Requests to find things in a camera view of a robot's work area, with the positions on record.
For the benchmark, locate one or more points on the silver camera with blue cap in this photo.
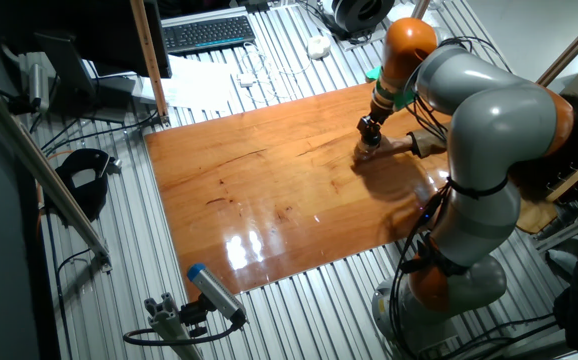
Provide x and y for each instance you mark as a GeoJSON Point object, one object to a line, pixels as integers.
{"type": "Point", "coordinates": [214, 292]}

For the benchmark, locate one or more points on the white paper sheet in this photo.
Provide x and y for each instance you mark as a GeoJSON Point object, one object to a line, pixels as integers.
{"type": "Point", "coordinates": [194, 85]}

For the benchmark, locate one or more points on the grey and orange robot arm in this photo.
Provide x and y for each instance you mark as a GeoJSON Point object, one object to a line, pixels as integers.
{"type": "Point", "coordinates": [494, 120]}

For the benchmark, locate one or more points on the silver cylinder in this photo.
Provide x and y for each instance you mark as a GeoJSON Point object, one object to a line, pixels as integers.
{"type": "Point", "coordinates": [39, 85]}

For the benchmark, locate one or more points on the aluminium profile rail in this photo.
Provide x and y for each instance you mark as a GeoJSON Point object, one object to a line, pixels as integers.
{"type": "Point", "coordinates": [574, 227]}

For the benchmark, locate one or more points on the bare helper hand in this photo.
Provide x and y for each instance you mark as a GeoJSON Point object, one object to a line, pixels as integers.
{"type": "Point", "coordinates": [394, 146]}

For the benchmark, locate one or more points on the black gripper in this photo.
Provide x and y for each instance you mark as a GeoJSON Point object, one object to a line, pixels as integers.
{"type": "Point", "coordinates": [378, 116]}

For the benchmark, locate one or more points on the brown vertical strut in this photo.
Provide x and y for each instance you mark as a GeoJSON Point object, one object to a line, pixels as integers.
{"type": "Point", "coordinates": [150, 65]}

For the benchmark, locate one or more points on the brown slanted strut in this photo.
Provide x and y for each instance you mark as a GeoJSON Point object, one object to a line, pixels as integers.
{"type": "Point", "coordinates": [574, 47]}

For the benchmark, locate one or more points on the white charger adapter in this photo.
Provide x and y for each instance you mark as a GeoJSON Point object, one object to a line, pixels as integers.
{"type": "Point", "coordinates": [246, 80]}

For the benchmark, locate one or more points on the short aluminium camera post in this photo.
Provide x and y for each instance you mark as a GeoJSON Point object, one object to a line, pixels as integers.
{"type": "Point", "coordinates": [169, 325]}

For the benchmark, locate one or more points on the black computer monitor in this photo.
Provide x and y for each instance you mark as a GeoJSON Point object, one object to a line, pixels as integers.
{"type": "Point", "coordinates": [94, 30]}

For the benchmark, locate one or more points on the black computer keyboard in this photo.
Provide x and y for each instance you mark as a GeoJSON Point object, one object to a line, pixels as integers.
{"type": "Point", "coordinates": [209, 34]}

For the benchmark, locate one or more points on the clear glass jar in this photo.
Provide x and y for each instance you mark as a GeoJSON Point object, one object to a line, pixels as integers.
{"type": "Point", "coordinates": [367, 150]}

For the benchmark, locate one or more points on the brown wooden board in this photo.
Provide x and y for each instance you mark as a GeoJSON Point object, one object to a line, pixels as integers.
{"type": "Point", "coordinates": [269, 190]}

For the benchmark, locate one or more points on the grey metal base plate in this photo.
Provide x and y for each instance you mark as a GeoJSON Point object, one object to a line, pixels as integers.
{"type": "Point", "coordinates": [356, 42]}

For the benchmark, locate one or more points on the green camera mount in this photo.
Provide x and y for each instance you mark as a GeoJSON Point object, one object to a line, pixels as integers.
{"type": "Point", "coordinates": [372, 74]}

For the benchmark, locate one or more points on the white lumpy plastic object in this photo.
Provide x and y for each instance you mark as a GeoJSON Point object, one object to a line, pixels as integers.
{"type": "Point", "coordinates": [319, 47]}

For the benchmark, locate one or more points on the long aluminium profile bar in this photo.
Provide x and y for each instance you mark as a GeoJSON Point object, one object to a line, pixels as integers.
{"type": "Point", "coordinates": [44, 175]}

